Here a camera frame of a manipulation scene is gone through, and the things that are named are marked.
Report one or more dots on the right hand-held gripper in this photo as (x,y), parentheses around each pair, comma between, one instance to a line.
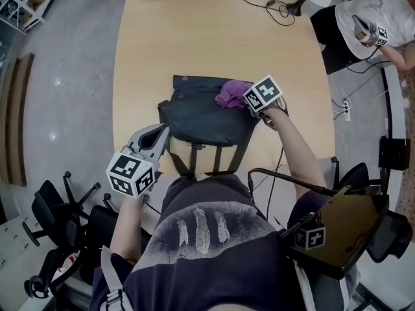
(264,92)

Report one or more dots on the person's right forearm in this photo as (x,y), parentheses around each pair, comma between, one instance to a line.
(298,154)

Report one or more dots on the black chest-mounted device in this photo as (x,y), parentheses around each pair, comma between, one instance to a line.
(350,228)

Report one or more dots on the black box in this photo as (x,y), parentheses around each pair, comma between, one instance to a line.
(392,152)

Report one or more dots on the wooden planks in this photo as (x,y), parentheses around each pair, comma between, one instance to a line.
(16,118)

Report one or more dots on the person's dark printed shirt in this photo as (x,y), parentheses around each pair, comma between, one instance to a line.
(210,271)

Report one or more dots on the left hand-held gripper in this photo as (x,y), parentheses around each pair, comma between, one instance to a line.
(129,173)

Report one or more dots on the purple cloth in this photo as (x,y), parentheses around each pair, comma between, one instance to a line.
(231,94)

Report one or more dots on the person's left forearm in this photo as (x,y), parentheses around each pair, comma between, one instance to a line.
(129,228)

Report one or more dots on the black fabric bag with straps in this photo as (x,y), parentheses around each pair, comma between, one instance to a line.
(201,115)

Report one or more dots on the white power strip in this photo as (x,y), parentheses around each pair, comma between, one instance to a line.
(347,109)

